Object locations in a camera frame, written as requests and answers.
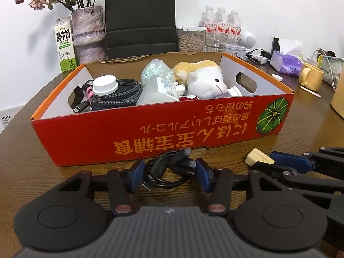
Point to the yellow mug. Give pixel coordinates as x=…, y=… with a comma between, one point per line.
x=313, y=78

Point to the white round lamp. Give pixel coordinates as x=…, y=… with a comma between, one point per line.
x=247, y=39

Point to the clear snack container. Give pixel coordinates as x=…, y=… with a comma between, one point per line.
x=190, y=40

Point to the black paper bag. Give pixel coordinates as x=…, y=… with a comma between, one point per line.
x=141, y=18

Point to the white power strip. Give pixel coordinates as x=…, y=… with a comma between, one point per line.
x=259, y=58

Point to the purple tissue pack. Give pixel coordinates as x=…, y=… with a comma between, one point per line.
x=287, y=63

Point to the white bottle cap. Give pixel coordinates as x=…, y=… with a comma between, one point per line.
x=277, y=77

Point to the black stand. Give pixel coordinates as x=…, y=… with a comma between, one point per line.
x=275, y=45

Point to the white green milk carton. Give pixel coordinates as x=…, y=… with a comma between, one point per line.
x=65, y=48

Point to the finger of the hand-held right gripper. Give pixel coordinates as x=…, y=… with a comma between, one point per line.
x=291, y=161
x=268, y=166

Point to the white lidded jar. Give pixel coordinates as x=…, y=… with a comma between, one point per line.
x=105, y=85

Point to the beige container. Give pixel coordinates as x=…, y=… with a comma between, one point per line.
x=339, y=102

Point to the translucent plastic bottle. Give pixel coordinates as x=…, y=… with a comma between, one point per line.
x=156, y=92

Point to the iridescent plastic bag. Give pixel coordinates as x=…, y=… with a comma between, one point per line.
x=157, y=70

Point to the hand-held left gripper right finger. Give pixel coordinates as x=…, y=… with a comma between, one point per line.
x=204, y=174

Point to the purple mottled vase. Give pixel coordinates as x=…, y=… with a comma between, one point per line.
x=88, y=32

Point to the wooden desktop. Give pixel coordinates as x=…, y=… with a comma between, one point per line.
x=40, y=178

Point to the pale wooden block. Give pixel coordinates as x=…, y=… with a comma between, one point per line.
x=258, y=158

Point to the white paper stick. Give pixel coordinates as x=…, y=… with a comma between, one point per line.
x=310, y=91

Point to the yellow white plush toy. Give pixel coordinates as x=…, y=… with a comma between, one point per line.
x=204, y=80

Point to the red cardboard box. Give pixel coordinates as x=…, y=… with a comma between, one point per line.
x=94, y=139

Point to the clear glass cup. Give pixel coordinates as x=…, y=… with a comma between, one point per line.
x=216, y=44

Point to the green white packet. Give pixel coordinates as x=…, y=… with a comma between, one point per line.
x=333, y=70

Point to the clear water bottle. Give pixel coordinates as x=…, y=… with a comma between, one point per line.
x=221, y=22
x=209, y=24
x=234, y=27

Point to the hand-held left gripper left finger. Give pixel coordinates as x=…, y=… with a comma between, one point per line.
x=135, y=176

